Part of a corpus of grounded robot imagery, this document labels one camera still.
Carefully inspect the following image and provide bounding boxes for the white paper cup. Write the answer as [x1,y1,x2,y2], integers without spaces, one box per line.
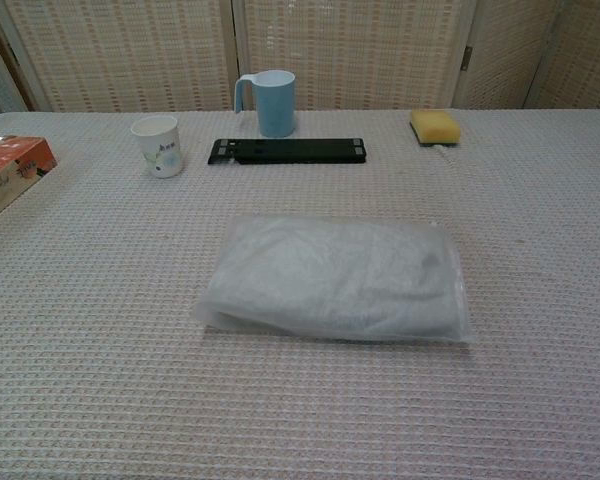
[130,114,184,179]

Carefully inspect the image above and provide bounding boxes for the yellow sponge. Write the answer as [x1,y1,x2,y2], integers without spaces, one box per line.
[409,108,463,148]

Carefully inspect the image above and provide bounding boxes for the grey cloth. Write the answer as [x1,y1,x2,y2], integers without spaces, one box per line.
[197,214,476,347]

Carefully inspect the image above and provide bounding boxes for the woven folding screen panel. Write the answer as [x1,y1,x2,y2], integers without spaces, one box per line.
[231,0,471,113]
[0,0,235,114]
[523,0,600,110]
[452,0,565,111]

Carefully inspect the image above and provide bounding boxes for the white folded clothes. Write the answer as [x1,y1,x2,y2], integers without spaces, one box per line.
[213,216,462,342]

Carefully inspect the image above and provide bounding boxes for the beige woven tablecloth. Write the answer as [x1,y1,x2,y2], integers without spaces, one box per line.
[0,108,600,480]

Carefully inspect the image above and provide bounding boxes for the orange cardboard box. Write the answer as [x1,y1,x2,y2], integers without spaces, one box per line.
[0,134,61,231]

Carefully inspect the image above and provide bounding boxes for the light blue plastic mug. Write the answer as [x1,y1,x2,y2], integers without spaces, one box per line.
[233,69,297,139]

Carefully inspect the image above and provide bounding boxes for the black folding stand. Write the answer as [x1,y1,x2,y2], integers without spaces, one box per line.
[206,137,369,167]

